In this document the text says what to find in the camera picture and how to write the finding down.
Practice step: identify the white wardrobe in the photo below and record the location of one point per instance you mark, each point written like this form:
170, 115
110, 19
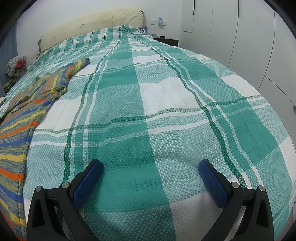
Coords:
252, 38

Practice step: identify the pile of clothes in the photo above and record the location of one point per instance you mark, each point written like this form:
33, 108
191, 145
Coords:
12, 70

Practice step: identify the blue curtain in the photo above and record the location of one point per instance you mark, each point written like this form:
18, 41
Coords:
8, 51

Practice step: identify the striped knit sweater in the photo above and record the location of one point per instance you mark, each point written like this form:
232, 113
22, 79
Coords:
18, 123

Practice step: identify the cream padded headboard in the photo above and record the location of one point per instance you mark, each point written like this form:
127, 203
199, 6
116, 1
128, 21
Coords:
90, 23

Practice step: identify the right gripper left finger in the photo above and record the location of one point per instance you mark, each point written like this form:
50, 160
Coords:
43, 223

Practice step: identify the white wall socket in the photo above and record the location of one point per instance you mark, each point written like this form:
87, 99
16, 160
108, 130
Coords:
159, 22

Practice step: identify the dark bedside table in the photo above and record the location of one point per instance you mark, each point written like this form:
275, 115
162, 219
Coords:
168, 41

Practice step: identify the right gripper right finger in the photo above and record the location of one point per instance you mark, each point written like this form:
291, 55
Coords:
257, 220

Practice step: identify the green plaid bed sheet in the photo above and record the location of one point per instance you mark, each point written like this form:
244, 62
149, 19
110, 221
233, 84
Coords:
150, 113

